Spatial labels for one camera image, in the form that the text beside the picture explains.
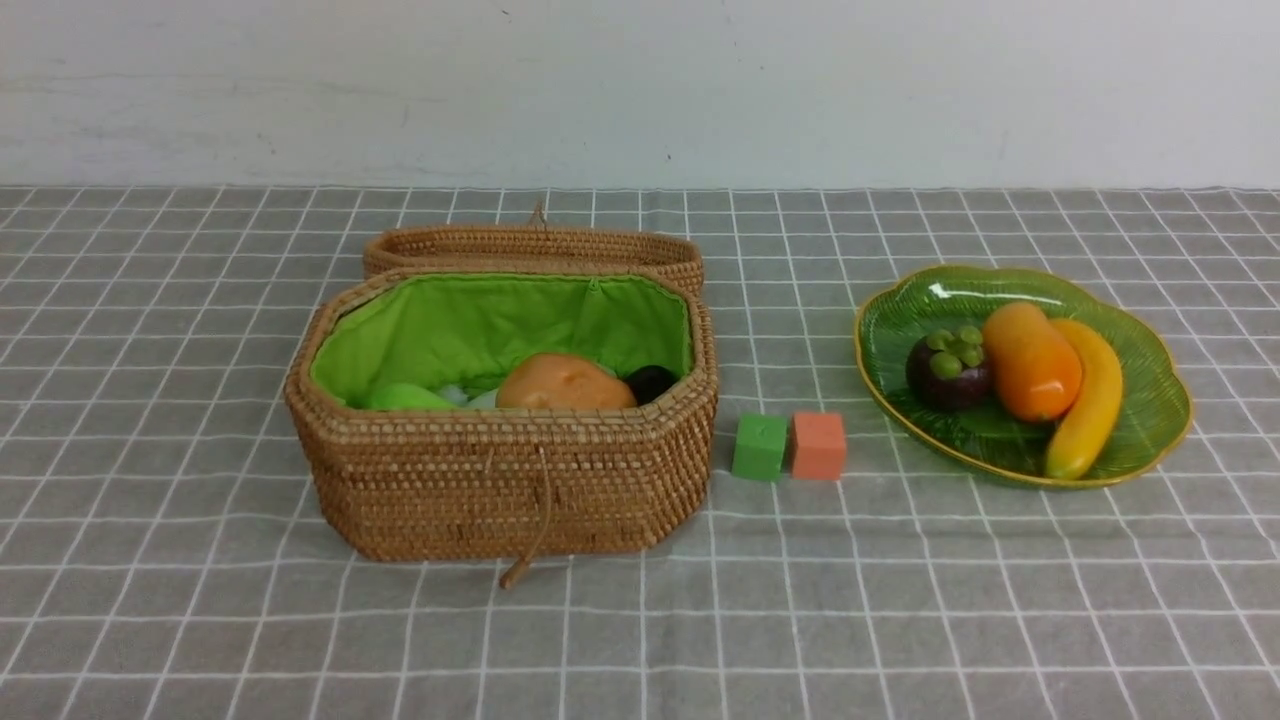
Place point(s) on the purple eggplant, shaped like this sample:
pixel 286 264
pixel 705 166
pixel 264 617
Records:
pixel 649 382

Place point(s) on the brown potato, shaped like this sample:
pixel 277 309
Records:
pixel 563 381

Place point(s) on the green pepper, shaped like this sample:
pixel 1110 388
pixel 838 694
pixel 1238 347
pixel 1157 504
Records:
pixel 392 397

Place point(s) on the dark purple mangosteen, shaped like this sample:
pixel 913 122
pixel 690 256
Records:
pixel 948 369

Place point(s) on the orange yellow mango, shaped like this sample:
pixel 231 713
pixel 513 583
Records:
pixel 1036 372

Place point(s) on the yellow banana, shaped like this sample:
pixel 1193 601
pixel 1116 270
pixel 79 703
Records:
pixel 1087 427

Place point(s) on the woven wicker basket lid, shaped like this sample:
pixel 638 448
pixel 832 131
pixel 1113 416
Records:
pixel 537 244

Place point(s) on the green foam cube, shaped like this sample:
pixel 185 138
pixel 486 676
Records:
pixel 760 447

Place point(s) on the woven wicker basket green lining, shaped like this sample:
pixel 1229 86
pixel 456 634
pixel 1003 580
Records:
pixel 416 484

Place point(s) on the orange foam cube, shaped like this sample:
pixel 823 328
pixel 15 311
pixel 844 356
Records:
pixel 819 446

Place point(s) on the green glass leaf plate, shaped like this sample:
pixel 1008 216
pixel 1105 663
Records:
pixel 1156 409

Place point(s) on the grey checked tablecloth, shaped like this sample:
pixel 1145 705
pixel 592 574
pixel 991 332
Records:
pixel 163 556

